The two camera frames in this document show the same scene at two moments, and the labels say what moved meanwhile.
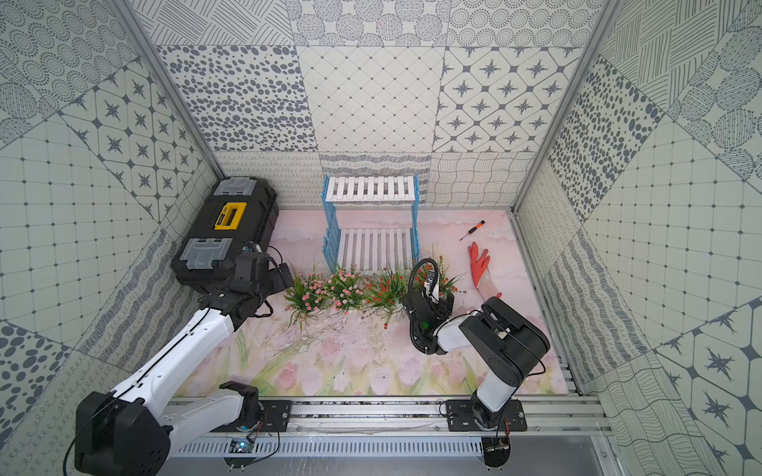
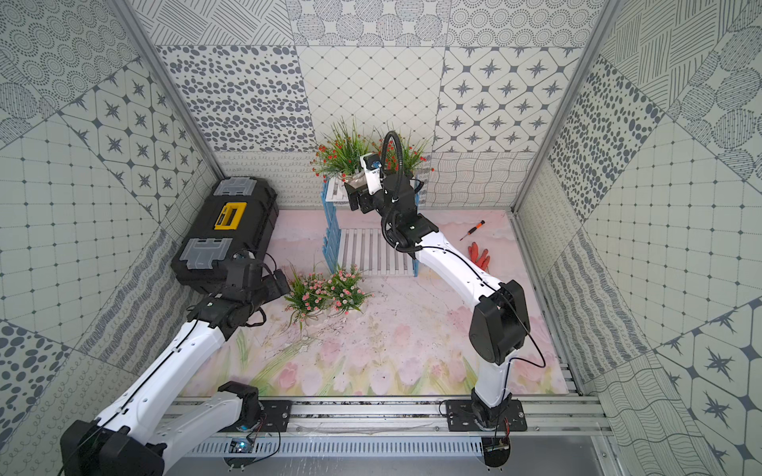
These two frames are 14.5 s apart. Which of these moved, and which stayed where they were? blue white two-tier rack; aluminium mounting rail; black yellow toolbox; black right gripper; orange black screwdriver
Moved: black right gripper
Stayed: aluminium mounting rail; orange black screwdriver; black yellow toolbox; blue white two-tier rack
